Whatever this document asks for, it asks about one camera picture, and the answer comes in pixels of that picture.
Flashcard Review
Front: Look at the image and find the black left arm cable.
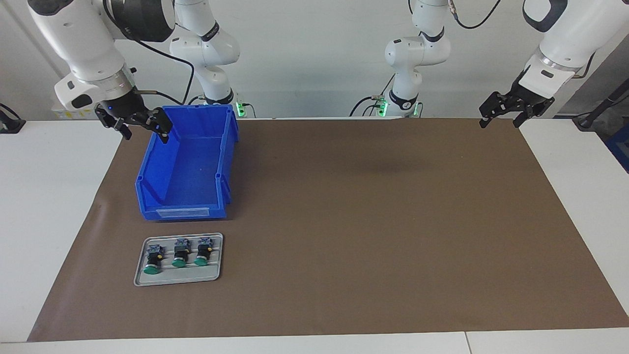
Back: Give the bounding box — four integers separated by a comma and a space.
450, 0, 598, 79

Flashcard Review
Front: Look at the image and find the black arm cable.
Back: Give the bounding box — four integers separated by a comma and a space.
106, 10, 196, 105
450, 0, 598, 79

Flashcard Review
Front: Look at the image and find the brown table mat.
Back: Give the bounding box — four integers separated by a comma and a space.
27, 117, 629, 342

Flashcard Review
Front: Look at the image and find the black table clamp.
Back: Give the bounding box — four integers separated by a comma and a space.
0, 103, 26, 134

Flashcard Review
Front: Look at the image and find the green push button switch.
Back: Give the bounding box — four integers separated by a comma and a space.
194, 237, 214, 266
172, 238, 191, 268
143, 244, 164, 274

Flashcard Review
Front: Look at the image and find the blue crate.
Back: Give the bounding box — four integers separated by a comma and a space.
605, 123, 629, 174

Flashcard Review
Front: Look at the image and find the grey metal tray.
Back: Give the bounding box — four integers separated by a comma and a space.
133, 233, 224, 287

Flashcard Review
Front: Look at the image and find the black base cable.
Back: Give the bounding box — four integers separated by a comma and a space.
349, 74, 395, 118

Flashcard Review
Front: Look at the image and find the black stand pole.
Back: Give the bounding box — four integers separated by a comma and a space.
572, 79, 629, 131

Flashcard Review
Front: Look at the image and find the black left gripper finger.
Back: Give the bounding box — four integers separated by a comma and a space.
514, 106, 541, 128
479, 92, 516, 128

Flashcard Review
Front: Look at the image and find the white wall socket box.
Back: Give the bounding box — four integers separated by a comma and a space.
52, 107, 99, 120

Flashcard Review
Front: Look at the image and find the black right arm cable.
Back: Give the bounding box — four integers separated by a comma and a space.
106, 10, 196, 105

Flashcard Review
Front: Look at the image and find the blue plastic storage bin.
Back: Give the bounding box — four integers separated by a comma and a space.
135, 104, 240, 221

